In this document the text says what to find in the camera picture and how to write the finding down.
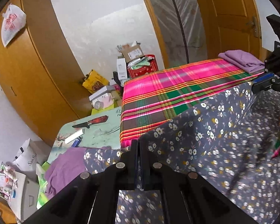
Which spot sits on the white plastic bag on wardrobe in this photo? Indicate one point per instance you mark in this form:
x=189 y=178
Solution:
x=14 y=19

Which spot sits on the green painted side table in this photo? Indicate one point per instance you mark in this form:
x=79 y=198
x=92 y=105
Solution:
x=99 y=135

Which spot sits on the folded purple cloth on bed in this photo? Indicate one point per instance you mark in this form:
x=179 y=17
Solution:
x=243 y=60

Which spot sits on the red handled knife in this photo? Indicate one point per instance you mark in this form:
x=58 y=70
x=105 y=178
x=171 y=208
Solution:
x=98 y=120

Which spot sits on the yellow gift bag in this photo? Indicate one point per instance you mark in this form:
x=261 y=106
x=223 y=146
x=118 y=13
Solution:
x=93 y=82

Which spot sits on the tall white box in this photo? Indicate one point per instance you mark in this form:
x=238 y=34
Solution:
x=121 y=69

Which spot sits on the grey floral garment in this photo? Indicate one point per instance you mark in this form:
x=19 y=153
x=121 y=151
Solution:
x=228 y=139

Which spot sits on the red round bin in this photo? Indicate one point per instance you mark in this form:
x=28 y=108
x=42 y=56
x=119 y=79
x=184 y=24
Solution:
x=142 y=66

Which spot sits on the blue lighter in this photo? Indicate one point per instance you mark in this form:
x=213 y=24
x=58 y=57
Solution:
x=76 y=142

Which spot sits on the pink plaid bed sheet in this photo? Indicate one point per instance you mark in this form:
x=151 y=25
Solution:
x=187 y=109

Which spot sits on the white paper shopping bag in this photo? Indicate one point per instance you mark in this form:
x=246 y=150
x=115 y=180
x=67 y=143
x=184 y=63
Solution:
x=29 y=154

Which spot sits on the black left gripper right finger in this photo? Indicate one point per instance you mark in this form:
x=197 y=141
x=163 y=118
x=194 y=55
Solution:
x=156 y=176

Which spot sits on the pink and white box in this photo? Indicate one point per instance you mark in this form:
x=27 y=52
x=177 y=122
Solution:
x=103 y=101

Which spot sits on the purple cloth on table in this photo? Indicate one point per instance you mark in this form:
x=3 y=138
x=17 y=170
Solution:
x=73 y=162

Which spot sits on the white flat box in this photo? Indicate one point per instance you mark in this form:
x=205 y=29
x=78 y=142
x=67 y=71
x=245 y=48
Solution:
x=103 y=90

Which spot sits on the grey zippered door curtain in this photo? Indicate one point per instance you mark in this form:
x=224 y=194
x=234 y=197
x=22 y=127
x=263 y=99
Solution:
x=182 y=29

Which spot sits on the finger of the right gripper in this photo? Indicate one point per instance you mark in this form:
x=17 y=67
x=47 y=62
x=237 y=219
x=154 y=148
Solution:
x=261 y=86
x=263 y=77

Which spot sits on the white drawer cabinet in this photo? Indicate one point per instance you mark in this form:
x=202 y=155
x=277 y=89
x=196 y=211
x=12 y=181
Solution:
x=24 y=204

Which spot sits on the white rectangular stick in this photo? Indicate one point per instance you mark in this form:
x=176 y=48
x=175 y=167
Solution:
x=73 y=136

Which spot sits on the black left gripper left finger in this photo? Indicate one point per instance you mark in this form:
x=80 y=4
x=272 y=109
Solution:
x=119 y=176

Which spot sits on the cardboard box with label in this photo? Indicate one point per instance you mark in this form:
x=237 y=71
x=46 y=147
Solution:
x=132 y=53

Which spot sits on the wooden wardrobe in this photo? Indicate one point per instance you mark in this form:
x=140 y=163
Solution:
x=39 y=73

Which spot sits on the wooden door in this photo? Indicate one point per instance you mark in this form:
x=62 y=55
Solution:
x=231 y=25

